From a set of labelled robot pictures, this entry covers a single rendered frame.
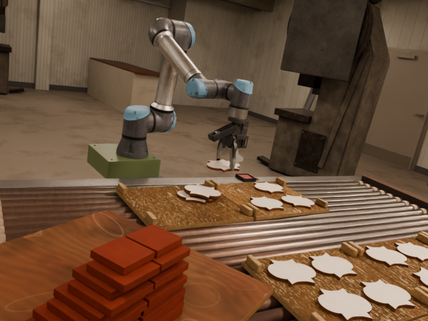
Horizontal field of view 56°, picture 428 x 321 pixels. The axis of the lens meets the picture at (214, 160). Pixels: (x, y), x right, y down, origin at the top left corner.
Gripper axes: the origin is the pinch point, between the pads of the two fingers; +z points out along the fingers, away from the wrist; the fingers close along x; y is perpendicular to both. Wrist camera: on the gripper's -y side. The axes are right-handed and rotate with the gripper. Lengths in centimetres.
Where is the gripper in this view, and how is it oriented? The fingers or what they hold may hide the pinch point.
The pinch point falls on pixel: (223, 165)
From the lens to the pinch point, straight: 166.3
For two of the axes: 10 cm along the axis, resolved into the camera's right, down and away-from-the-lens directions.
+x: -5.1, -3.1, 8.0
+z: -1.8, 9.5, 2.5
